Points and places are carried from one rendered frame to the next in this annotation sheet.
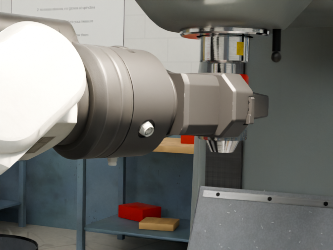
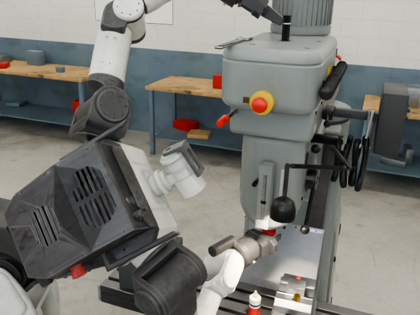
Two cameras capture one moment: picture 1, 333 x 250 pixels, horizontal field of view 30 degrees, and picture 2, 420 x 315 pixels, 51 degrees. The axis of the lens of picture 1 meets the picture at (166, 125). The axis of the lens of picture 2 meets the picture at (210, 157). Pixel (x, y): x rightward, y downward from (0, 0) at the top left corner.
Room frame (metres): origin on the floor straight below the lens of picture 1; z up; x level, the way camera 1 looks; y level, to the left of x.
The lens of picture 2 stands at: (-0.70, 0.24, 2.03)
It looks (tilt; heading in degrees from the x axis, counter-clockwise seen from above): 21 degrees down; 356
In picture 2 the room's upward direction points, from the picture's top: 1 degrees clockwise
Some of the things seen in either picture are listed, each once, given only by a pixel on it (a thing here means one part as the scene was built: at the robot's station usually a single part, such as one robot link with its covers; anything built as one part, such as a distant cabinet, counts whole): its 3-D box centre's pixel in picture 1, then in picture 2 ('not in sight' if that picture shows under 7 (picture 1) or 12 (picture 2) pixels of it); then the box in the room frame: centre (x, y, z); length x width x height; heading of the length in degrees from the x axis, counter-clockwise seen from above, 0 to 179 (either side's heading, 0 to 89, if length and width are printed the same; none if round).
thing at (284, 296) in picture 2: not in sight; (293, 304); (0.50, -0.13, 1.03); 0.12 x 0.06 x 0.04; 69
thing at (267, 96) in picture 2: not in sight; (262, 102); (0.38, 0.04, 1.76); 0.06 x 0.02 x 0.06; 66
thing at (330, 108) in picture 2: not in sight; (326, 115); (0.60, -0.20, 1.66); 0.12 x 0.04 x 0.04; 156
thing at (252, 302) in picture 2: not in sight; (254, 303); (0.55, -0.01, 1.00); 0.04 x 0.04 x 0.11
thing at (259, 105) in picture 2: not in sight; (259, 104); (0.36, 0.05, 1.76); 0.04 x 0.03 x 0.04; 66
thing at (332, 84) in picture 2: not in sight; (334, 77); (0.57, -0.20, 1.79); 0.45 x 0.04 x 0.04; 156
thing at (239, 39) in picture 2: not in sight; (233, 42); (0.49, 0.11, 1.89); 0.24 x 0.04 x 0.01; 157
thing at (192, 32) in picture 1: (224, 32); not in sight; (0.59, -0.05, 1.31); 0.09 x 0.09 x 0.01
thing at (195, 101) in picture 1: (152, 106); (252, 247); (0.53, 0.01, 1.24); 0.13 x 0.12 x 0.10; 44
